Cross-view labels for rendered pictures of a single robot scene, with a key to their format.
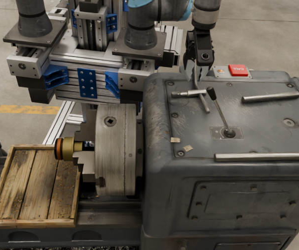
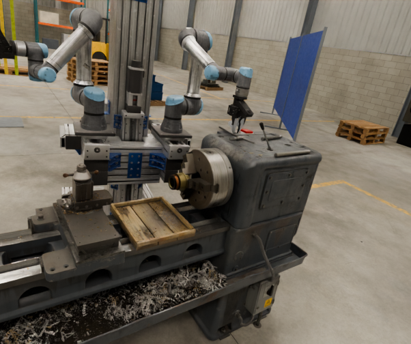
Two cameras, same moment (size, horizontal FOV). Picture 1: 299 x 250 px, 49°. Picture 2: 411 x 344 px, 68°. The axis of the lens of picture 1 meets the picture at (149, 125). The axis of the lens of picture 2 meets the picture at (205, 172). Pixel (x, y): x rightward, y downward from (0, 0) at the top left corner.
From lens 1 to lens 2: 107 cm
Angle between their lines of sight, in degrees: 35
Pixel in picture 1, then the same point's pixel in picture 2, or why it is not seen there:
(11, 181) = (130, 222)
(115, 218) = (213, 226)
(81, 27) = (127, 124)
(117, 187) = (224, 192)
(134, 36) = (172, 125)
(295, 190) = (304, 175)
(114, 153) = (221, 167)
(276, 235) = (295, 215)
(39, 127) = not seen: hidden behind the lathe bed
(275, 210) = (296, 192)
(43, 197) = (161, 225)
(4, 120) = not seen: outside the picture
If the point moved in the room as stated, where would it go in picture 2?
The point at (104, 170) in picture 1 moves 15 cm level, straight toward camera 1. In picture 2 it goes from (218, 179) to (241, 192)
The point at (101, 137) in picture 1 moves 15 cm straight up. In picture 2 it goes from (211, 159) to (216, 130)
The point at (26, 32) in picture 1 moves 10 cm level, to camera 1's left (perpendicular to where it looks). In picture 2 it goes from (93, 127) to (75, 127)
